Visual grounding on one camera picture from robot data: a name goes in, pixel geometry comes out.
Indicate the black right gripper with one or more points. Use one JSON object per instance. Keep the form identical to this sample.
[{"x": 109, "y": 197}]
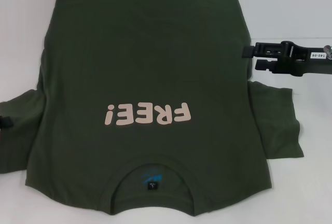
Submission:
[{"x": 311, "y": 58}]

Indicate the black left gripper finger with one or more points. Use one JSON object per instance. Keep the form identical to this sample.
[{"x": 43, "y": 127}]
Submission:
[{"x": 5, "y": 122}]

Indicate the dark green FREE! t-shirt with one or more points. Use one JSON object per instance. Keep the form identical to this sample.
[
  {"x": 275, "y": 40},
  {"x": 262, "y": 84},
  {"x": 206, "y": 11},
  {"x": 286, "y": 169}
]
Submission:
[{"x": 155, "y": 66}]

